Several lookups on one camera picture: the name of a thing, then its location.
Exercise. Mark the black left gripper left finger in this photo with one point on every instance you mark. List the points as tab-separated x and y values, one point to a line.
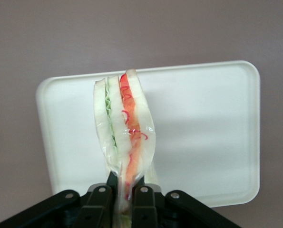
98	202

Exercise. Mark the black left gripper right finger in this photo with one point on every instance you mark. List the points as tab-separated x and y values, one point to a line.
146	204

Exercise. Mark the triangle sandwich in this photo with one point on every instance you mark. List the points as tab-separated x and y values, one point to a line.
122	114

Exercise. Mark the cream rectangular tray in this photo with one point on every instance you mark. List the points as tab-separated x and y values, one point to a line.
203	130

